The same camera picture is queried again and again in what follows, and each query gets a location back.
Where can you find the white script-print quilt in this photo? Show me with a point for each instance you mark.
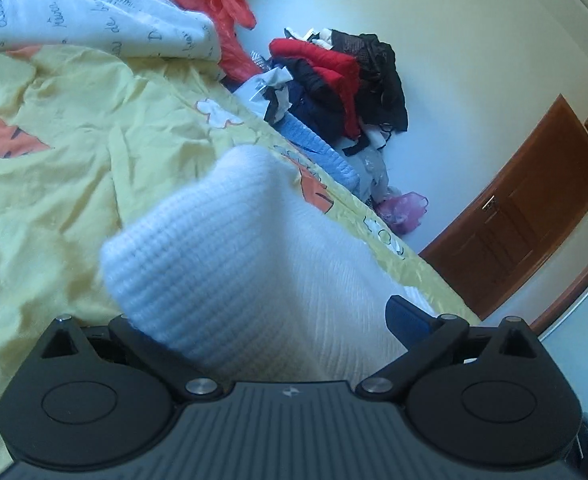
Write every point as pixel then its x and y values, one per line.
pixel 73 10

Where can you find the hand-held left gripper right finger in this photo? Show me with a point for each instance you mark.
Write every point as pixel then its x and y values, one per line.
pixel 405 316

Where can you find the navy garment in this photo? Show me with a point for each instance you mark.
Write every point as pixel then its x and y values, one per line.
pixel 319 110

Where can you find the white knit sweater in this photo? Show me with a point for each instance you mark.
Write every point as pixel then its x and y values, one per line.
pixel 244 270

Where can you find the red jacket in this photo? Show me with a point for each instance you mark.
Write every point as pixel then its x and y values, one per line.
pixel 329 67

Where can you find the white and grey plastic bag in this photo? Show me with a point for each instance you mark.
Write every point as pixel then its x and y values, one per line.
pixel 264 87

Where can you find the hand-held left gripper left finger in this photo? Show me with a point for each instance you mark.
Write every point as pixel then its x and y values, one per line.
pixel 143 347

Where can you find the light blue knit garment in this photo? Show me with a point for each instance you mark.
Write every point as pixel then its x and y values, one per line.
pixel 319 152

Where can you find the brown wooden door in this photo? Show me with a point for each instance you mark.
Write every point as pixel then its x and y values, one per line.
pixel 524 210

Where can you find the pink plastic bag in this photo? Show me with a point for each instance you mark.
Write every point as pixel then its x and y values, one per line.
pixel 401 210

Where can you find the yellow printed bed sheet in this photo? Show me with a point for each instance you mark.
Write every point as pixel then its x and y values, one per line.
pixel 63 175

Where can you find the red plastic bag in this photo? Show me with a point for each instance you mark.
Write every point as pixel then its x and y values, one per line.
pixel 223 5

